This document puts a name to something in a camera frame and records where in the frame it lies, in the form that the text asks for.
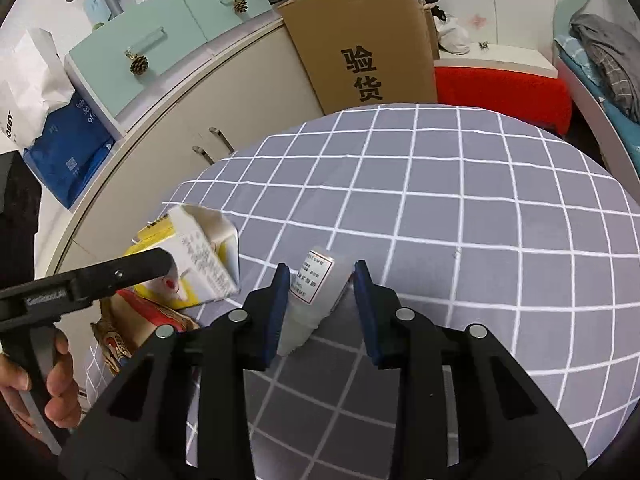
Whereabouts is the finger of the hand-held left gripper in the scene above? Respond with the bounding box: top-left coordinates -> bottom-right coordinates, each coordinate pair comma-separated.
60,249 -> 177,306

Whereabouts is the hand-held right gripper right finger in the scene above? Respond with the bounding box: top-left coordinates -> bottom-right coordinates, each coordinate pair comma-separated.
351,259 -> 588,480

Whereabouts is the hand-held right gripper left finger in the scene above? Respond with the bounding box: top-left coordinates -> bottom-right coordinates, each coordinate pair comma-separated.
59,262 -> 292,480

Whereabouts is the translucent white bottle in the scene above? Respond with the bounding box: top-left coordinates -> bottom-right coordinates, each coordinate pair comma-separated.
276,246 -> 357,357

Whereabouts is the yellow white carton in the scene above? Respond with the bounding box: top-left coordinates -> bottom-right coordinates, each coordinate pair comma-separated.
122,204 -> 242,312

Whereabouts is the person's left hand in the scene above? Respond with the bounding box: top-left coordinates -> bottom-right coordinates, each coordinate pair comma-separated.
0,331 -> 82,429

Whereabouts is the red gold patterned packet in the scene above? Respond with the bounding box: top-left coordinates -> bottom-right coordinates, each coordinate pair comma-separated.
90,290 -> 202,379

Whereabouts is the black cloth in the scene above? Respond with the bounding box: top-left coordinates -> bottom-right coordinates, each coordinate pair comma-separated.
0,152 -> 44,284

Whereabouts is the blue plastic bag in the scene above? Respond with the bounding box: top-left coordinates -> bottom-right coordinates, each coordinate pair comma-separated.
22,92 -> 117,210

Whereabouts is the grey checked tablecloth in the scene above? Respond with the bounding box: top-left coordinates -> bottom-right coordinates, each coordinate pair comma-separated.
164,102 -> 640,467

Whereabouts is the white paper bag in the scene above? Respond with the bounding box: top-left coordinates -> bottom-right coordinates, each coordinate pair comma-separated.
0,27 -> 77,154

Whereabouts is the red storage bench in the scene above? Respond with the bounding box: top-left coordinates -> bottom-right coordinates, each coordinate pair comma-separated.
433,65 -> 574,134

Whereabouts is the white bench board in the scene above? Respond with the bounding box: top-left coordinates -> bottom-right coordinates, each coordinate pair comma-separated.
433,42 -> 562,80

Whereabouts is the large cardboard box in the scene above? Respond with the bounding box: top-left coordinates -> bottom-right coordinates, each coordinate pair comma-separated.
276,0 -> 439,117

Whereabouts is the white plastic bag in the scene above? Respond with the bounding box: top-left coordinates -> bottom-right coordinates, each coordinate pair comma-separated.
434,11 -> 472,56

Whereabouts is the blue checked pillow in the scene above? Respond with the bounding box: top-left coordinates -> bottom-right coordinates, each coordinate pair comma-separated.
554,35 -> 602,87

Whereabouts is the grey duvet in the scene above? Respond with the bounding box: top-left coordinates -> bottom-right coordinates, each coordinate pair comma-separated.
570,13 -> 640,122

